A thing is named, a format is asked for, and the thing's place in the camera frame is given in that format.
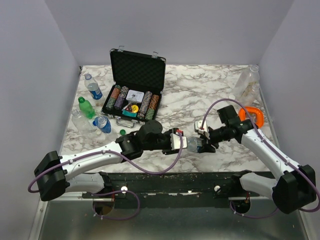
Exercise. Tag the loose green bottle cap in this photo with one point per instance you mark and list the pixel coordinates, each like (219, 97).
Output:
(122, 132)

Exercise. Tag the blue crushed bottle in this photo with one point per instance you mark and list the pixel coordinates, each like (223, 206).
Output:
(103, 124)

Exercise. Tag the clear Pocari Sweat bottle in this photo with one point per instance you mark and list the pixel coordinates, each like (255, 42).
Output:
(252, 94)

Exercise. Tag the green soda bottle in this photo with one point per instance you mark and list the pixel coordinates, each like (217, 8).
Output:
(86, 107)

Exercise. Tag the clear bottle green-blue label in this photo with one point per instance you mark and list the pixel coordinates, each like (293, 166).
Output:
(195, 144)

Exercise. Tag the orange ring toy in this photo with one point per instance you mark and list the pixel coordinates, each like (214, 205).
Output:
(255, 113)

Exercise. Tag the yellow dealer chip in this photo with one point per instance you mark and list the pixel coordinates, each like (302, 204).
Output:
(134, 108)

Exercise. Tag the black front rail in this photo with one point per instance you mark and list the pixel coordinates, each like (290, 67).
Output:
(170, 190)

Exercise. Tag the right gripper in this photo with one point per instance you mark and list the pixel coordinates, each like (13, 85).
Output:
(208, 139)

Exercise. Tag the square clear juice bottle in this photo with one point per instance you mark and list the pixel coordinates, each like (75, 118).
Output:
(248, 77)

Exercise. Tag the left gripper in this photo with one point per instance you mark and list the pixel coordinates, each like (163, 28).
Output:
(168, 151)

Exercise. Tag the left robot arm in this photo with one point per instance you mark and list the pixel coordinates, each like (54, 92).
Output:
(56, 175)

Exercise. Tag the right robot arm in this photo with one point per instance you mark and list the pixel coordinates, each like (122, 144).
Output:
(293, 185)

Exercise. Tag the black poker chip case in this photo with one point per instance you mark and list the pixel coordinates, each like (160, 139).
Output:
(139, 72)

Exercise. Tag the crushed clear bottle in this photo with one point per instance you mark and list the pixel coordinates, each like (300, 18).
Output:
(81, 122)

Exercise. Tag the blue label water bottle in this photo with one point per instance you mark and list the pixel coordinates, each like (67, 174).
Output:
(92, 86)

